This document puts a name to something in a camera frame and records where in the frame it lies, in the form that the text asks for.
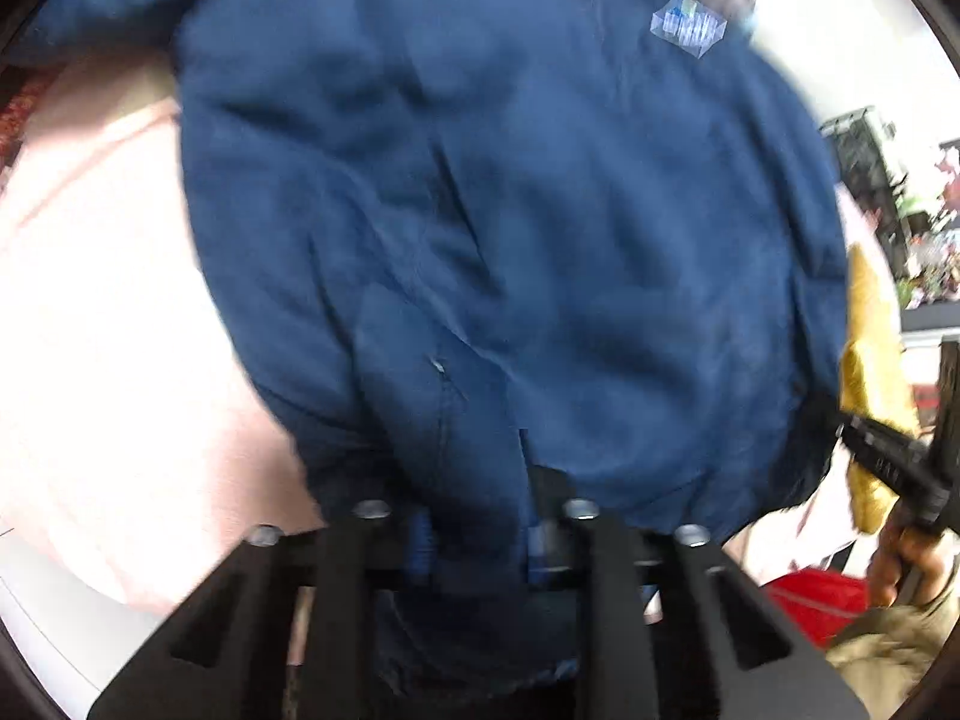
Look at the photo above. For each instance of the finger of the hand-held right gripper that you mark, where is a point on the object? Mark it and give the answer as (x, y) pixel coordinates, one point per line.
(892, 457)

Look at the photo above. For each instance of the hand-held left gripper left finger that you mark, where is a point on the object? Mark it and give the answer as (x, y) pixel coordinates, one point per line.
(349, 585)

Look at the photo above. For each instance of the navy blue jacket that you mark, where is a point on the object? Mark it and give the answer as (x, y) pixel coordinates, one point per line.
(510, 225)

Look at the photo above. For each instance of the yellow cloth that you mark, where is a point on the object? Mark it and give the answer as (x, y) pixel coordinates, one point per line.
(874, 345)

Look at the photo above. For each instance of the person's right hand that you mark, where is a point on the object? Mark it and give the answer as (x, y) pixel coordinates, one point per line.
(904, 559)

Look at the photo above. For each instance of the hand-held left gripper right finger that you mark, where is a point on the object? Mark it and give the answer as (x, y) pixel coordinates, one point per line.
(611, 585)

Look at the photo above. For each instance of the red floral cloth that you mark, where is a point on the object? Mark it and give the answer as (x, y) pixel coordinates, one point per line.
(19, 109)

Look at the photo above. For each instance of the pink polka-dot blanket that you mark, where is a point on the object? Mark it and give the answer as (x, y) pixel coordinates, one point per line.
(112, 360)

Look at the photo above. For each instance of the potted flowers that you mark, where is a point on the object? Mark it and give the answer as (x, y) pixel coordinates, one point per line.
(937, 240)

